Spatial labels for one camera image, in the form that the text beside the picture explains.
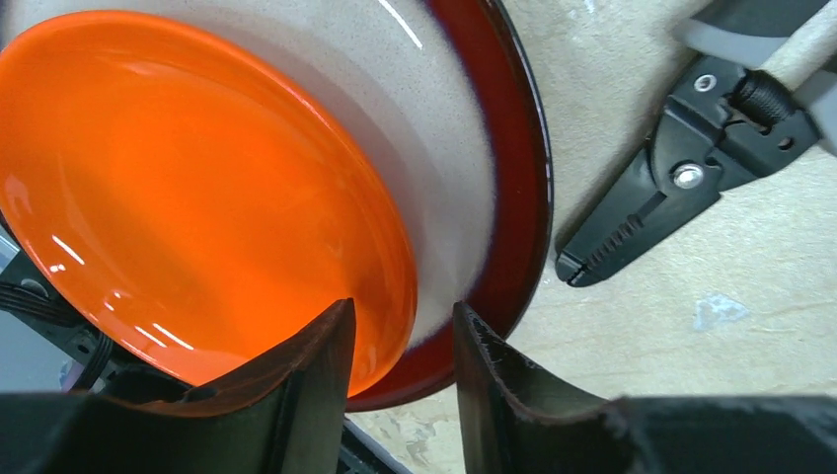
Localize black pliers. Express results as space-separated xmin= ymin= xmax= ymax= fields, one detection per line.
xmin=556 ymin=1 xmax=836 ymax=287

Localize orange plate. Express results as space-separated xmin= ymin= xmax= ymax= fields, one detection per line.
xmin=1 ymin=11 xmax=418 ymax=395

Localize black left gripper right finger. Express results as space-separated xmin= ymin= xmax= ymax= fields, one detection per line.
xmin=453 ymin=302 xmax=836 ymax=473

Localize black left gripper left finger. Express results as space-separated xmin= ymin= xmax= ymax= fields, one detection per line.
xmin=1 ymin=299 xmax=355 ymax=473

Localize dark red clear plate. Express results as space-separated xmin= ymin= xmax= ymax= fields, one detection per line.
xmin=1 ymin=1 xmax=553 ymax=412

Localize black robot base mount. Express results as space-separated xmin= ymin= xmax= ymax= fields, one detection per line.
xmin=0 ymin=222 xmax=414 ymax=474

